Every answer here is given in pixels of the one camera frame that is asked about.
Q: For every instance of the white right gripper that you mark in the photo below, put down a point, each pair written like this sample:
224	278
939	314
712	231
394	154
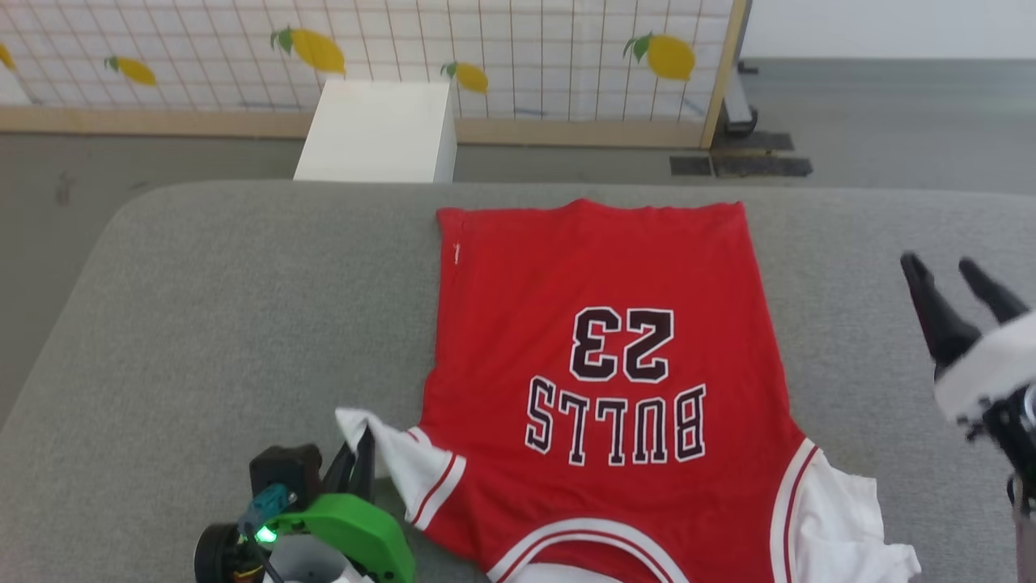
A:
991	364

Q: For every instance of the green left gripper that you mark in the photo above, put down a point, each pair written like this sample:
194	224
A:
360	534

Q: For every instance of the red and white basketball jersey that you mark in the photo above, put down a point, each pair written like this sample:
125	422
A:
599	364

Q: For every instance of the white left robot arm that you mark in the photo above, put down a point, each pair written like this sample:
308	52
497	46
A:
312	563

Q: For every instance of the grey fabric sofa seat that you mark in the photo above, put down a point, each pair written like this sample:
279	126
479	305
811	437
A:
243	324

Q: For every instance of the large black taped floor plate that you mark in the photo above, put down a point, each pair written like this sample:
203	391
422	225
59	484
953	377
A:
761	162

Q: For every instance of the grey metal screen foot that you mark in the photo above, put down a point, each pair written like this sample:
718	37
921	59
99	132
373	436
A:
738	109

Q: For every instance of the white box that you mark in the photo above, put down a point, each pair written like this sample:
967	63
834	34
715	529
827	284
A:
376	129

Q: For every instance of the lemon-print wood-framed screen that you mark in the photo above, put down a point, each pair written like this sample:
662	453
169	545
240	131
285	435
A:
502	40

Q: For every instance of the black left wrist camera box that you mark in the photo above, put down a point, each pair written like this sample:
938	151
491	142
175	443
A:
283	474

